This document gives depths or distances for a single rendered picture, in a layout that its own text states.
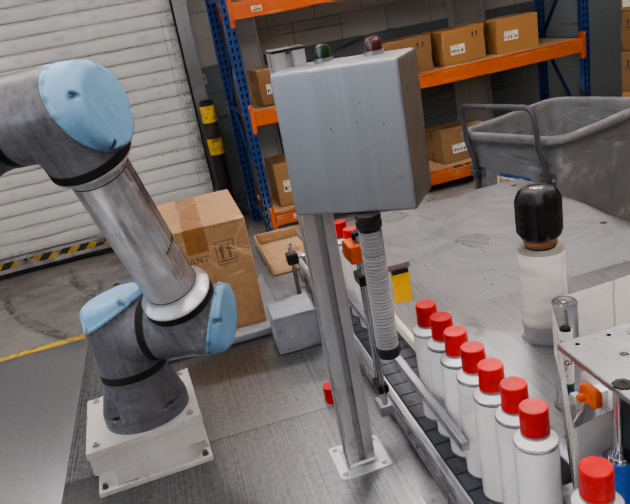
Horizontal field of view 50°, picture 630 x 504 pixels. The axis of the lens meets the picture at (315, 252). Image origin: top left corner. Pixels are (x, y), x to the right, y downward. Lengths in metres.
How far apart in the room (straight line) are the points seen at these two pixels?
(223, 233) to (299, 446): 0.56
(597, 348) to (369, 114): 0.38
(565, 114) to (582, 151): 0.73
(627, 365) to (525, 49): 4.90
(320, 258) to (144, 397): 0.41
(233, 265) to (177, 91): 3.82
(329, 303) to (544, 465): 0.38
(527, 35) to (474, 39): 0.46
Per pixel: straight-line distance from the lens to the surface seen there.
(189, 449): 1.25
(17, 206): 5.46
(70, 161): 0.90
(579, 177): 3.44
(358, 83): 0.85
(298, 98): 0.88
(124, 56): 5.30
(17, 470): 1.46
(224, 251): 1.58
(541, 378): 1.26
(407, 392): 1.24
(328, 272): 1.01
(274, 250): 2.16
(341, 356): 1.07
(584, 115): 4.06
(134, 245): 0.99
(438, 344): 1.04
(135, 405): 1.22
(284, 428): 1.30
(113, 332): 1.17
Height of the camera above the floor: 1.56
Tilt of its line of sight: 20 degrees down
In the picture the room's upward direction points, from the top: 11 degrees counter-clockwise
